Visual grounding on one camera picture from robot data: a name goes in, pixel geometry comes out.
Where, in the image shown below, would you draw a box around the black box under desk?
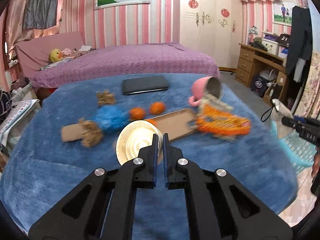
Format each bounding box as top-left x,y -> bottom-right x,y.
251,75 -> 269,98

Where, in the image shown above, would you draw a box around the blue crumpled wrapper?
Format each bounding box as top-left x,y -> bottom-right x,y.
89,105 -> 129,134

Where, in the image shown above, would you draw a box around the white wardrobe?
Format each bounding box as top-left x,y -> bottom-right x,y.
180,0 -> 243,69

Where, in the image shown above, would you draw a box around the pink metal mug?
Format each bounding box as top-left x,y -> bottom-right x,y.
188,76 -> 222,107

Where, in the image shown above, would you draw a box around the orange snack bag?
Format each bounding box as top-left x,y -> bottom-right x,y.
195,103 -> 251,137

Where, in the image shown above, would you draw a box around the yellow duck plush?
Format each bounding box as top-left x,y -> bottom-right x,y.
49,49 -> 63,63

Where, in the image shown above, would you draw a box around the wooden desk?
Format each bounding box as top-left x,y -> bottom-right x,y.
235,44 -> 289,104

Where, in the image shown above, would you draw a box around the light blue plastic basket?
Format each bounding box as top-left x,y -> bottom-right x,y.
271,118 -> 317,174

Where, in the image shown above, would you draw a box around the grey white snack packet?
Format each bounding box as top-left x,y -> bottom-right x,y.
199,93 -> 233,112

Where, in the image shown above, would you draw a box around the black smartphone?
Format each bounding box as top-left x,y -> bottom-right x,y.
122,75 -> 170,95

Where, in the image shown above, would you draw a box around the purple dotted bed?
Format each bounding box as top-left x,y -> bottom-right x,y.
29,43 -> 220,88

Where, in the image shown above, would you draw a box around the crumpled brown paper ball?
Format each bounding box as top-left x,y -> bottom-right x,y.
96,89 -> 116,106

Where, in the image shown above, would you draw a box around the small framed wall photo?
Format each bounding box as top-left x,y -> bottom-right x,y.
273,0 -> 298,26

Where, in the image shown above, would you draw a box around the orange tangerine peel piece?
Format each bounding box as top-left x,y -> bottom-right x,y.
150,102 -> 165,115

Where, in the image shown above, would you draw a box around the pink bed headboard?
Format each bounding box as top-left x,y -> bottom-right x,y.
15,31 -> 85,77

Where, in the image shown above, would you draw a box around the person right hand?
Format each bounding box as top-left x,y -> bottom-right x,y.
311,149 -> 320,178

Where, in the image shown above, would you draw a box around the dark hanging coat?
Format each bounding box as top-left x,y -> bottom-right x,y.
286,6 -> 312,82

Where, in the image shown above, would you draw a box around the blue fuzzy blanket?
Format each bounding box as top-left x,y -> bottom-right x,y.
1,74 -> 297,232

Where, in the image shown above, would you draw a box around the grey window curtain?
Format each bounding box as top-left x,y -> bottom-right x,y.
23,0 -> 58,30

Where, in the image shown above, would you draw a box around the dotted folded cloth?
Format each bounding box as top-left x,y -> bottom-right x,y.
1,99 -> 41,148

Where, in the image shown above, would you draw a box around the tan phone case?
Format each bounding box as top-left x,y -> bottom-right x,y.
151,108 -> 196,141

